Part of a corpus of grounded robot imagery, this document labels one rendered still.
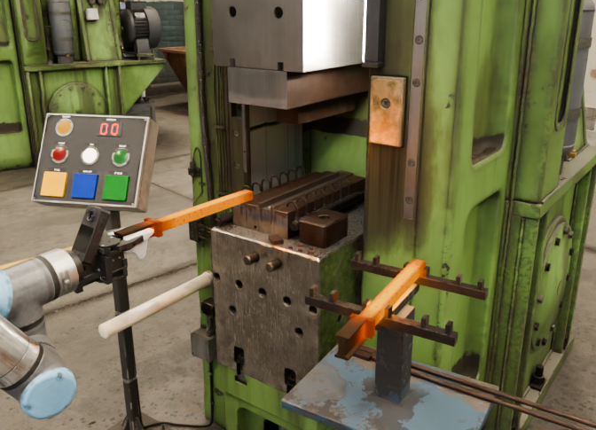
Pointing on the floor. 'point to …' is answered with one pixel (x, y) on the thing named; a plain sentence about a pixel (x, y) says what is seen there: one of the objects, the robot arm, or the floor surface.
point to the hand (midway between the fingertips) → (145, 228)
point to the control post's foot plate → (138, 424)
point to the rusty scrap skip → (176, 57)
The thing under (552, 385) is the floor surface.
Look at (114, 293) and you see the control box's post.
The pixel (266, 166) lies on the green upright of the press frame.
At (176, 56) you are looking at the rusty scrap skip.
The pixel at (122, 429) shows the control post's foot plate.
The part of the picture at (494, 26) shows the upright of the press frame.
